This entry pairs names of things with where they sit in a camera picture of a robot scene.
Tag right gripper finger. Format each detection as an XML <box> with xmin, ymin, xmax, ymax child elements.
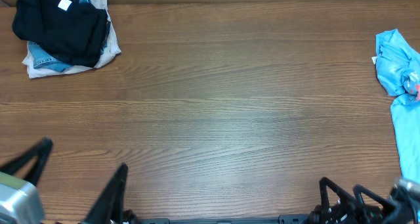
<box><xmin>318</xmin><ymin>176</ymin><xmax>357</xmax><ymax>215</ymax></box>
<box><xmin>352</xmin><ymin>185</ymin><xmax>395</xmax><ymax>211</ymax></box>

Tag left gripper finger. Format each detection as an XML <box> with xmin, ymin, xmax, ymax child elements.
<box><xmin>82</xmin><ymin>163</ymin><xmax>128</xmax><ymax>224</ymax></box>
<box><xmin>0</xmin><ymin>137</ymin><xmax>54</xmax><ymax>187</ymax></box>

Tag black t-shirt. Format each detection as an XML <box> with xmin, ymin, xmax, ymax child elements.
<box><xmin>12</xmin><ymin>0</ymin><xmax>110</xmax><ymax>68</ymax></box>

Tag folded blue denim jeans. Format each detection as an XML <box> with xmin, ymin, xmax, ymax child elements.
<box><xmin>27</xmin><ymin>0</ymin><xmax>109</xmax><ymax>73</ymax></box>

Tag folded white cloth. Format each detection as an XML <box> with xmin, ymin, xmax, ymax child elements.
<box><xmin>22</xmin><ymin>0</ymin><xmax>122</xmax><ymax>79</ymax></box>

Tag light blue garment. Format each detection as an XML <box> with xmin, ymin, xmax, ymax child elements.
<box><xmin>372</xmin><ymin>29</ymin><xmax>419</xmax><ymax>183</ymax></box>

